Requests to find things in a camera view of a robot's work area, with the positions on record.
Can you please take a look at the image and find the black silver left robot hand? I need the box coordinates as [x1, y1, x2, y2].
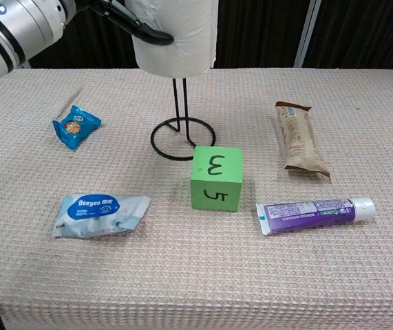
[61, 0, 176, 47]

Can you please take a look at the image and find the white toilet paper roll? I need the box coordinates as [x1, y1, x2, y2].
[131, 0, 220, 78]

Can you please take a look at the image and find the dark curtain panel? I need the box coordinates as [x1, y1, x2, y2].
[27, 0, 139, 70]
[213, 0, 310, 69]
[301, 0, 393, 71]

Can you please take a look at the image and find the blue cookie packet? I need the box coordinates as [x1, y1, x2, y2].
[52, 104, 103, 151]

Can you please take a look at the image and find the green numbered foam cube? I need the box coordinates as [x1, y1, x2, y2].
[190, 145, 244, 212]

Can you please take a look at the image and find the blue white wet wipes pack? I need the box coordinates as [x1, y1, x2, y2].
[51, 193, 152, 240]

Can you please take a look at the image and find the brown snack bar wrapper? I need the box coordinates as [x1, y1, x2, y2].
[274, 100, 332, 179]

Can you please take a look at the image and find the beige woven tablecloth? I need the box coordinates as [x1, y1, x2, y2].
[0, 67, 393, 330]

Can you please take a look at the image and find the purple white toothpaste tube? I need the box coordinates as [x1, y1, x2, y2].
[255, 196, 377, 237]

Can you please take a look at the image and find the black wire roll holder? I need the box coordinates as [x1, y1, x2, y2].
[150, 76, 216, 161]

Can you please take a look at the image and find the white partition post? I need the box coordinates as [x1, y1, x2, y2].
[293, 0, 322, 69]

